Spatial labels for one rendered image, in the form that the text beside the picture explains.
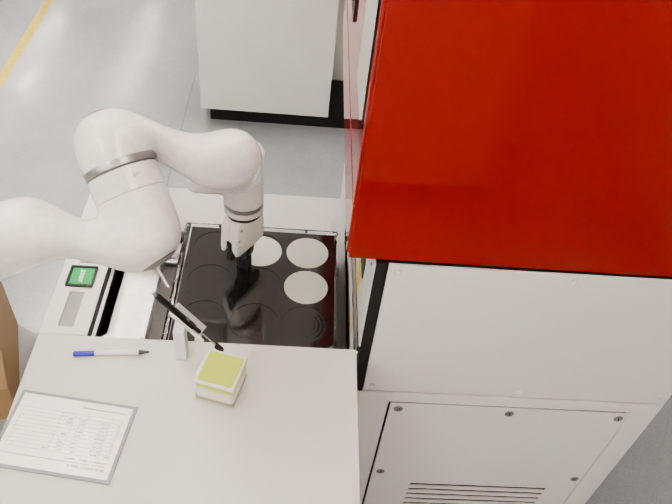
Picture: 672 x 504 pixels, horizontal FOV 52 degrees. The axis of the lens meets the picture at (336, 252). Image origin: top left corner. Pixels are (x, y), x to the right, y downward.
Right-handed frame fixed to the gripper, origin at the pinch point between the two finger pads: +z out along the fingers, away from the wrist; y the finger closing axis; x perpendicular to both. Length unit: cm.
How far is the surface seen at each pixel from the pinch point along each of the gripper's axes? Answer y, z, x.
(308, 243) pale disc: -15.2, 1.9, 7.5
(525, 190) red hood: -3, -48, 54
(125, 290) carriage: 20.5, 4.1, -17.1
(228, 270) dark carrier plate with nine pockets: 3.3, 2.0, -1.9
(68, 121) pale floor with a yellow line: -88, 91, -179
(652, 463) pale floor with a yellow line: -79, 92, 113
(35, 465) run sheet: 62, -4, 5
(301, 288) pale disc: -2.5, 2.0, 14.5
